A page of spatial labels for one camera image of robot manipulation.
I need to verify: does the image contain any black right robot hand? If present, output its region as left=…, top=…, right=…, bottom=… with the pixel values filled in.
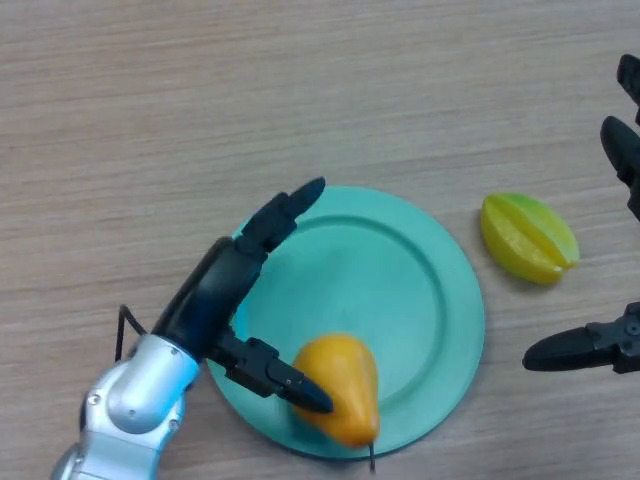
left=522, top=53, right=640, bottom=375

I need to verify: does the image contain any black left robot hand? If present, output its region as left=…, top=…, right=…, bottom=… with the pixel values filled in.
left=149, top=176, right=335, bottom=415

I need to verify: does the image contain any yellow pear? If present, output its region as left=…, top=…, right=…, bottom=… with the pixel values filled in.
left=290, top=333, right=381, bottom=475

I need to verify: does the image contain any green round plate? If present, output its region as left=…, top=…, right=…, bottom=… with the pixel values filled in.
left=206, top=185, right=486, bottom=460

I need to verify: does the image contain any yellow-green starfruit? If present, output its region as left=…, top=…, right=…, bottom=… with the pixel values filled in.
left=480, top=192, right=581, bottom=286

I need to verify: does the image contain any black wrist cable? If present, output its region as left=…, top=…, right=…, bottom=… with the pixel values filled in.
left=114, top=304, right=149, bottom=364

